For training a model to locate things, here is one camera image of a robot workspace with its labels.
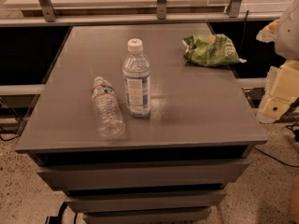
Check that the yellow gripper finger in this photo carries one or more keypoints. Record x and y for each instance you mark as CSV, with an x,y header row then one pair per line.
x,y
281,91
268,33

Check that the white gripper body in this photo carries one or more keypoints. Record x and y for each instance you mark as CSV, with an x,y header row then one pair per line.
x,y
289,34

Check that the blue label plastic bottle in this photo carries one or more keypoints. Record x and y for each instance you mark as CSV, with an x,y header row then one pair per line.
x,y
136,75

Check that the clear bottle lying red label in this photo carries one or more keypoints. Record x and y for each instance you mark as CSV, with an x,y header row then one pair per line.
x,y
108,114

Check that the green chip bag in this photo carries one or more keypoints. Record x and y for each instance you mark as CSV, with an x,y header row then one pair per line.
x,y
210,50

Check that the grey metal shelf frame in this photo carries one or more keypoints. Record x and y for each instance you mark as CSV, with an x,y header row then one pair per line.
x,y
25,13

